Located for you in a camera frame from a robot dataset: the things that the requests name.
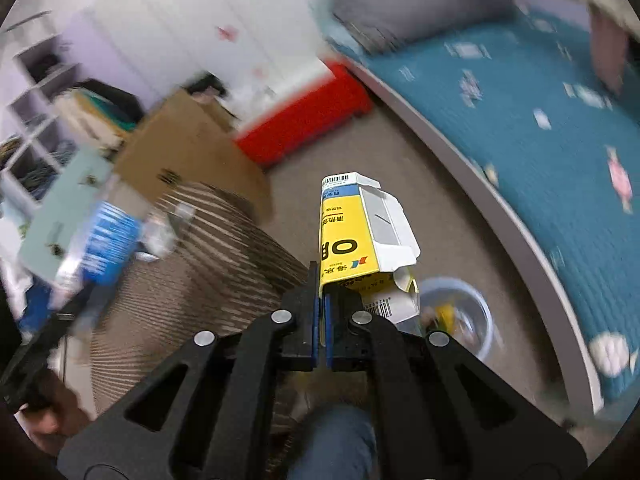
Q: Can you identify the person's left hand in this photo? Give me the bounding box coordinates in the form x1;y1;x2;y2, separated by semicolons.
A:
22;387;96;458

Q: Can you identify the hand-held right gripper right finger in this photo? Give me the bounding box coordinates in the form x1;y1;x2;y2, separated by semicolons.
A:
324;292;589;480

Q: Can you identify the white printed packet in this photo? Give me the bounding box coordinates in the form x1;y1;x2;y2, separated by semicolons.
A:
142;202;196;261

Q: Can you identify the teal quilted candy-print mat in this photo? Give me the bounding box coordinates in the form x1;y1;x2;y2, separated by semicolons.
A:
345;5;640;406

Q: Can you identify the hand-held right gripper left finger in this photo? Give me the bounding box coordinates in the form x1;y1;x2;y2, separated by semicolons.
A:
56;260;323;480

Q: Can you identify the folded clothes pile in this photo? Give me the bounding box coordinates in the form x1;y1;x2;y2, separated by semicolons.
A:
52;79;146;143

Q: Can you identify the white cubby shelf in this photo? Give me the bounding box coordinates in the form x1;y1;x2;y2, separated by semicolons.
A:
0;10;83;196

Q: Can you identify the white bed frame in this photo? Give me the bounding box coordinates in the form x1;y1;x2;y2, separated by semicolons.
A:
340;55;607;417

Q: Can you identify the red storage box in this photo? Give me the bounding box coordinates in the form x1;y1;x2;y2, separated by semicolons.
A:
232;57;373;168

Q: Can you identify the brown cardboard box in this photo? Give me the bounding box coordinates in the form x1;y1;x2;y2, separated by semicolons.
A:
112;89;275;223

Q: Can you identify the brown polka-dot chair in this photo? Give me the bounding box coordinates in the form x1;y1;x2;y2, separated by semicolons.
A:
85;182;313;416

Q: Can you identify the white butterfly wardrobe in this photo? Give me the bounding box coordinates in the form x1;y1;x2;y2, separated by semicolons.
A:
65;0;331;126

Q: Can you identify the grey pillow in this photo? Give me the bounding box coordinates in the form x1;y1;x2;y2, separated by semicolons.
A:
330;0;516;56

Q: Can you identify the yellow printed carton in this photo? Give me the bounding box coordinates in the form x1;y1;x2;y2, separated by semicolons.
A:
317;172;422;348

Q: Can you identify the person's jeans leg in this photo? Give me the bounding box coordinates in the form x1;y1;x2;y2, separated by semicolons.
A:
285;404;377;480

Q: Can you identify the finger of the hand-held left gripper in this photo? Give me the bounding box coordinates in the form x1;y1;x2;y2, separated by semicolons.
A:
30;280;100;361

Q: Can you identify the clear plastic waste bin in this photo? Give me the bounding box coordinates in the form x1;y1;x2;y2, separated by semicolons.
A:
419;277;495;363

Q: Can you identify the mint green cabinet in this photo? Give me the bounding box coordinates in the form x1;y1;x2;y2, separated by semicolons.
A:
19;149;117;283

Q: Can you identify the black cloth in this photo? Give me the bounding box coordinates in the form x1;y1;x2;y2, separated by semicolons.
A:
184;74;227;102

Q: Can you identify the clear bottle blue label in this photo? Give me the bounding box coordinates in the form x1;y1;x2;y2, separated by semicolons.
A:
52;180;146;291

